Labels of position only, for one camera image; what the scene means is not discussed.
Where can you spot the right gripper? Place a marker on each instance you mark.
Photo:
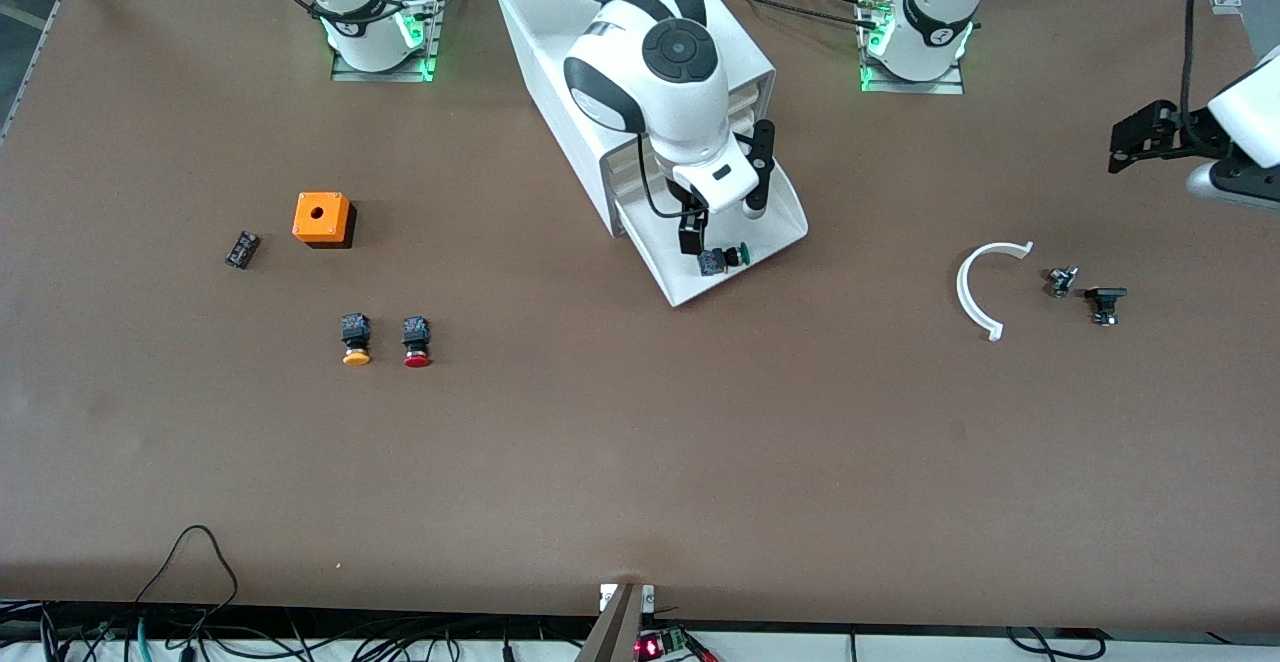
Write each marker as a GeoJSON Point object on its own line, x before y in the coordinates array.
{"type": "Point", "coordinates": [692, 225]}

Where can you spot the green push button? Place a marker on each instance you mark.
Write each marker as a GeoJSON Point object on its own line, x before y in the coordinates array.
{"type": "Point", "coordinates": [715, 262]}

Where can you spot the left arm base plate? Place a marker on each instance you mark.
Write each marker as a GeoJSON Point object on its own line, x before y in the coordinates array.
{"type": "Point", "coordinates": [945, 88]}

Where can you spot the small grey metal part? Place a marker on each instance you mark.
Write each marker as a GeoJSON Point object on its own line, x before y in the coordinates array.
{"type": "Point", "coordinates": [1062, 281]}

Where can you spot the beige camera mount bar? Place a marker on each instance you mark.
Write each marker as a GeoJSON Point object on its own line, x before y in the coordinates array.
{"type": "Point", "coordinates": [615, 632]}

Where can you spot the white drawer cabinet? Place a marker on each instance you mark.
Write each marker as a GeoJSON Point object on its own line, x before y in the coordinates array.
{"type": "Point", "coordinates": [540, 52]}

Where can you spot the red push button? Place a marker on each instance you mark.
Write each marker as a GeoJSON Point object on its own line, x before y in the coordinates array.
{"type": "Point", "coordinates": [416, 340]}

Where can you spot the orange button enclosure box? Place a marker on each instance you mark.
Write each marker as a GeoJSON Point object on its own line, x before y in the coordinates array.
{"type": "Point", "coordinates": [322, 219]}

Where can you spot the small black contact block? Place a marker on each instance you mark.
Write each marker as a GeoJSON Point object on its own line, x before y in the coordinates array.
{"type": "Point", "coordinates": [242, 249]}

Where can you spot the small black plastic part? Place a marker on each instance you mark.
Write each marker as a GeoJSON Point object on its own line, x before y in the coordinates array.
{"type": "Point", "coordinates": [1105, 304]}

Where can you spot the circuit board with red light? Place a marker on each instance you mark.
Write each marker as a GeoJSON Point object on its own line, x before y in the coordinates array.
{"type": "Point", "coordinates": [655, 645]}

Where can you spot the yellow push button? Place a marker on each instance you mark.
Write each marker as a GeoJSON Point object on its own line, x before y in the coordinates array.
{"type": "Point", "coordinates": [355, 337]}

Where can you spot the white curved plastic piece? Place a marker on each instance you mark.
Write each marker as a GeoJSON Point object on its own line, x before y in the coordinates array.
{"type": "Point", "coordinates": [961, 287]}

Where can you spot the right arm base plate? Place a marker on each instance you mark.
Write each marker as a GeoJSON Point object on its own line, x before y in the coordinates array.
{"type": "Point", "coordinates": [345, 75]}

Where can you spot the white mount bracket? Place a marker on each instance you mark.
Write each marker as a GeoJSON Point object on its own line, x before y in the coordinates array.
{"type": "Point", "coordinates": [648, 597]}

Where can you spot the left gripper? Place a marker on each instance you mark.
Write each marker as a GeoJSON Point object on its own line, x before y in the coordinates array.
{"type": "Point", "coordinates": [1178, 139]}

